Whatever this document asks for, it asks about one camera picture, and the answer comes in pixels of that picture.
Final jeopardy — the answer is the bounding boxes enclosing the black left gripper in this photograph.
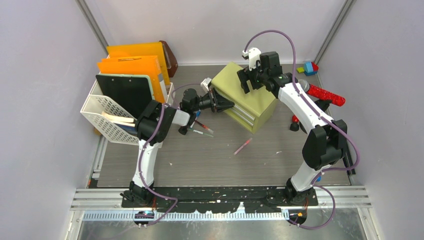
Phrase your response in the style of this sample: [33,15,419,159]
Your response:
[192,88,235,114]

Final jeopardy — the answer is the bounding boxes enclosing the green metal drawer cabinet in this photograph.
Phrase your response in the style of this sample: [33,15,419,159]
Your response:
[211,62,278,134]

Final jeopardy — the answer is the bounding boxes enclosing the pink highlighter pen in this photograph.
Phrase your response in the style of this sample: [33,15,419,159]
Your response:
[233,137,253,156]

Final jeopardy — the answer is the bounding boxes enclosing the black clipboard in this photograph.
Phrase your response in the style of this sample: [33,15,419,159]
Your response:
[95,73,155,118]

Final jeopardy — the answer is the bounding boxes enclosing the Animal Farm blue book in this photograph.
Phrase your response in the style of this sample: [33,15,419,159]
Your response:
[115,123,137,136]

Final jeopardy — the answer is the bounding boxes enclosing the white plastic file rack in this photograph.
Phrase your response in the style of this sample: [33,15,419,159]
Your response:
[80,79,176,147]

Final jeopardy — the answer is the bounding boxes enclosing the Nineteen Eighty-Four dark book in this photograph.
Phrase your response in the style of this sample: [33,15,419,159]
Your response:
[101,111,135,124]

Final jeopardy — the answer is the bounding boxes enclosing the red black stamp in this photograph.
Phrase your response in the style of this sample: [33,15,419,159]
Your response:
[178,126,188,135]
[289,115,300,132]

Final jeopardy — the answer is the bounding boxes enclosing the thick orange binder folder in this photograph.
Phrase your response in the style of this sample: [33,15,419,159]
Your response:
[97,55,168,103]

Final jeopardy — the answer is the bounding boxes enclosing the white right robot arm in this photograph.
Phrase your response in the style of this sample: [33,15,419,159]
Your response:
[237,47,347,205]

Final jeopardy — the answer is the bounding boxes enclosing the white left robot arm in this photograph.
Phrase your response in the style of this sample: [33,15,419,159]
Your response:
[121,88,235,207]

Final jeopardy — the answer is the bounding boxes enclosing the blue cap white marker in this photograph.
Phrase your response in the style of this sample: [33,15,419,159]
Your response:
[190,110,201,128]

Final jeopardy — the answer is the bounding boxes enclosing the orange red marker pen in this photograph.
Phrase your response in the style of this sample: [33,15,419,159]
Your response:
[195,120,214,134]

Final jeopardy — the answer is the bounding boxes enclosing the brown wooden object behind rack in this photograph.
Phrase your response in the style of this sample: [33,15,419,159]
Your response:
[159,40,179,78]

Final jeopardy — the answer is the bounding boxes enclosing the colourful toy blocks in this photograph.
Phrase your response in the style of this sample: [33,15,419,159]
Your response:
[296,61,319,76]

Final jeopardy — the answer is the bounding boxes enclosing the red glitter microphone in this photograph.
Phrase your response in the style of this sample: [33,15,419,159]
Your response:
[298,79,346,107]

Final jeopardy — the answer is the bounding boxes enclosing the black microphone stand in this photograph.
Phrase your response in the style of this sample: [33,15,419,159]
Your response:
[299,98,334,135]

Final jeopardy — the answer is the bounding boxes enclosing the thin orange folder in rack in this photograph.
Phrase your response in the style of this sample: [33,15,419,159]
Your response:
[106,41,171,85]

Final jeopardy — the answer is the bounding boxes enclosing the black handheld microphone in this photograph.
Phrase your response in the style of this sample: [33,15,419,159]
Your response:
[342,147,356,176]

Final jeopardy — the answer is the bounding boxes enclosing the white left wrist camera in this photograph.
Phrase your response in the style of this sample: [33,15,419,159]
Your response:
[200,77,212,93]

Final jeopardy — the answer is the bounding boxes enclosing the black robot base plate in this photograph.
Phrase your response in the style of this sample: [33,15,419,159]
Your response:
[120,186,318,214]

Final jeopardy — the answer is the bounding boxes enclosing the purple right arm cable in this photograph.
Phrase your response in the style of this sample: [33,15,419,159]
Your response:
[242,29,361,230]

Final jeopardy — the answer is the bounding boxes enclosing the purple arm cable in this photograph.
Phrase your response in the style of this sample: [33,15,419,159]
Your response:
[242,29,361,230]
[137,83,203,226]

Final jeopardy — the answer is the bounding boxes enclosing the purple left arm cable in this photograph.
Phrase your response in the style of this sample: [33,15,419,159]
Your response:
[137,83,203,226]

